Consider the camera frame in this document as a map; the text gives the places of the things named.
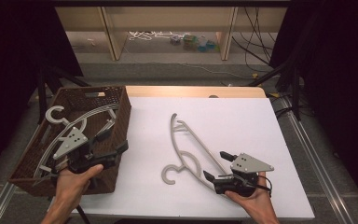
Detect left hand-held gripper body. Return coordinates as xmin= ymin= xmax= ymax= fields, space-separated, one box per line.
xmin=51 ymin=126 xmax=121 ymax=175

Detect colourful small toys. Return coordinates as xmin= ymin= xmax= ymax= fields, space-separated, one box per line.
xmin=169 ymin=33 xmax=220 ymax=53

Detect white floor cable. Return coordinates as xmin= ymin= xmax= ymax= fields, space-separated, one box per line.
xmin=145 ymin=61 xmax=255 ymax=80

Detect brown wicker basket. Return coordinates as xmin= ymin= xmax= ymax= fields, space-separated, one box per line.
xmin=7 ymin=85 xmax=132 ymax=198

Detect white tangled cables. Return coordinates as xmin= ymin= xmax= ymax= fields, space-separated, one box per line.
xmin=128 ymin=30 xmax=173 ymax=42

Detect black curtain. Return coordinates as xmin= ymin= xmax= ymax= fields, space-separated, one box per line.
xmin=0 ymin=0 xmax=85 ymax=188
xmin=268 ymin=0 xmax=358 ymax=208

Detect wooden desk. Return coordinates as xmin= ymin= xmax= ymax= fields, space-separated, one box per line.
xmin=55 ymin=5 xmax=289 ymax=63

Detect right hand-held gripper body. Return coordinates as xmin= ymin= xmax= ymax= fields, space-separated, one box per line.
xmin=212 ymin=151 xmax=275 ymax=199

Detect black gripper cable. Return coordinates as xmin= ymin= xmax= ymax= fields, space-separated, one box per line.
xmin=254 ymin=175 xmax=274 ymax=198

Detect grey plastic clothes hanger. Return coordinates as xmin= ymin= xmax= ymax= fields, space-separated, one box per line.
xmin=160 ymin=112 xmax=231 ymax=191
xmin=33 ymin=105 xmax=121 ymax=181
xmin=38 ymin=106 xmax=119 ymax=175

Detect black hanging cables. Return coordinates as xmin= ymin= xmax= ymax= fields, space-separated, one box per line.
xmin=231 ymin=6 xmax=279 ymax=74

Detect person's right hand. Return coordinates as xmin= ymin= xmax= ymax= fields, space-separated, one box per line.
xmin=224 ymin=171 xmax=273 ymax=217

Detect person's left hand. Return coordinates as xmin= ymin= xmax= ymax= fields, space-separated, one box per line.
xmin=55 ymin=163 xmax=105 ymax=207

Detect black tripod stand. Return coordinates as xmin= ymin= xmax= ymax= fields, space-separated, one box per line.
xmin=36 ymin=60 xmax=91 ymax=125
xmin=247 ymin=54 xmax=303 ymax=121

